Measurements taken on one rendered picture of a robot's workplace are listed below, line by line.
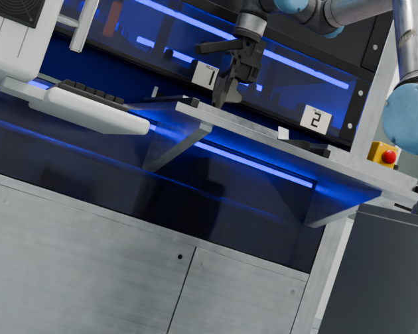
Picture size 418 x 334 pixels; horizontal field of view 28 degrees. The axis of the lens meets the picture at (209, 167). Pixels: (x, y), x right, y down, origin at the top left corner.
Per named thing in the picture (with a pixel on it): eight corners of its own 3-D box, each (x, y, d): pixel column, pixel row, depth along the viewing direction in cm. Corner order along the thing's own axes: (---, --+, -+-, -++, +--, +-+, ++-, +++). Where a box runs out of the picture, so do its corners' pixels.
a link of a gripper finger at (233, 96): (237, 117, 207) (248, 83, 208) (217, 109, 205) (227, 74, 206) (233, 118, 210) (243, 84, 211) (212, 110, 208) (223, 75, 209)
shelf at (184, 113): (120, 110, 223) (123, 103, 223) (337, 191, 247) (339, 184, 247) (174, 109, 178) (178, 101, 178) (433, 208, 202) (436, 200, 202)
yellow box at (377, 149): (359, 163, 247) (367, 140, 248) (379, 170, 250) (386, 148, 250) (373, 164, 240) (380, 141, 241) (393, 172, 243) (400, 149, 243)
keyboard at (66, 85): (37, 96, 194) (40, 86, 194) (93, 116, 198) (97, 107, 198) (57, 88, 156) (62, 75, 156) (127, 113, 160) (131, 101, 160)
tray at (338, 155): (265, 152, 226) (269, 140, 226) (346, 182, 234) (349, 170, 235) (324, 158, 194) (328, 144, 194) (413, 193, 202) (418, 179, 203)
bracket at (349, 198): (302, 224, 235) (317, 180, 236) (312, 227, 236) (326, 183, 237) (365, 241, 203) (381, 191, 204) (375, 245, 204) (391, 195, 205)
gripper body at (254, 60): (255, 85, 208) (270, 40, 209) (225, 73, 205) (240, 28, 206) (243, 86, 215) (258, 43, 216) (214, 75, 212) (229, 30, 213)
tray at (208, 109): (139, 109, 225) (144, 97, 225) (224, 141, 234) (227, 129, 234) (178, 109, 193) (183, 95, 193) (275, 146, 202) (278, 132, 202)
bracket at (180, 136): (141, 168, 218) (157, 121, 218) (152, 171, 219) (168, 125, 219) (182, 177, 186) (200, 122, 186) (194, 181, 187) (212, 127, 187)
